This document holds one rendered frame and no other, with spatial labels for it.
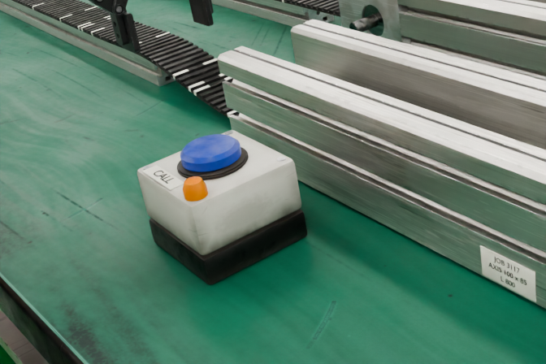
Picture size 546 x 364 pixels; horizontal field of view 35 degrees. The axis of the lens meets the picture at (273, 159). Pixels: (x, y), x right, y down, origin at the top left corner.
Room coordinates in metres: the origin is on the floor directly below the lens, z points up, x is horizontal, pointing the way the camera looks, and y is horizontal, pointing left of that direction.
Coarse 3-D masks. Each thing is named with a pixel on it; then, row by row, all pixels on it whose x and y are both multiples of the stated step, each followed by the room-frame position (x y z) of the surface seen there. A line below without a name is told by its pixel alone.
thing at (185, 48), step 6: (192, 42) 0.88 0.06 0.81; (174, 48) 0.87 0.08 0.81; (180, 48) 0.87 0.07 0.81; (186, 48) 0.87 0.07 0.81; (192, 48) 0.86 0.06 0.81; (156, 54) 0.86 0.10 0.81; (162, 54) 0.86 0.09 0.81; (168, 54) 0.85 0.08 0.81; (174, 54) 0.85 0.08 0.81; (150, 60) 0.85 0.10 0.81; (156, 60) 0.84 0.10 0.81; (162, 60) 0.85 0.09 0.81
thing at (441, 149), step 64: (256, 64) 0.63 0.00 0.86; (320, 64) 0.67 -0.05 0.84; (384, 64) 0.60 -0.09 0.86; (448, 64) 0.56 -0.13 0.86; (256, 128) 0.63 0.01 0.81; (320, 128) 0.55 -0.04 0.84; (384, 128) 0.49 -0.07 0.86; (448, 128) 0.46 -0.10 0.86; (512, 128) 0.50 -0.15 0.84; (384, 192) 0.50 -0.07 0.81; (448, 192) 0.45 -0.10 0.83; (512, 192) 0.42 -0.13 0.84; (448, 256) 0.45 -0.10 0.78; (512, 256) 0.41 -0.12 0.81
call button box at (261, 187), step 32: (160, 160) 0.55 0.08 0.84; (256, 160) 0.52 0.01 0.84; (288, 160) 0.51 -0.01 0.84; (160, 192) 0.51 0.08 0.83; (224, 192) 0.48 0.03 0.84; (256, 192) 0.49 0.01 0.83; (288, 192) 0.51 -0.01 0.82; (160, 224) 0.52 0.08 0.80; (192, 224) 0.47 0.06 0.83; (224, 224) 0.48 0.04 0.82; (256, 224) 0.49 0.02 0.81; (288, 224) 0.50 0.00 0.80; (192, 256) 0.48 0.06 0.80; (224, 256) 0.48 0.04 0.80; (256, 256) 0.49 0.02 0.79
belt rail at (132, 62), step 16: (0, 0) 1.30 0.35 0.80; (16, 16) 1.25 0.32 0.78; (32, 16) 1.20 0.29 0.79; (48, 16) 1.12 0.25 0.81; (48, 32) 1.14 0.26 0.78; (64, 32) 1.08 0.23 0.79; (80, 32) 1.03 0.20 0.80; (80, 48) 1.04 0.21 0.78; (96, 48) 0.99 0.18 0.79; (112, 48) 0.95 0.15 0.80; (128, 64) 0.92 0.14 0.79; (144, 64) 0.88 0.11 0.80; (160, 80) 0.86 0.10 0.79
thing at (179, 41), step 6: (168, 42) 0.89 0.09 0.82; (174, 42) 0.89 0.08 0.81; (180, 42) 0.88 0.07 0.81; (186, 42) 0.88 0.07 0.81; (150, 48) 0.88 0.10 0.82; (156, 48) 0.88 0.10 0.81; (162, 48) 0.87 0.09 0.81; (168, 48) 0.87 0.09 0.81; (144, 54) 0.86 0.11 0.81; (150, 54) 0.86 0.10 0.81
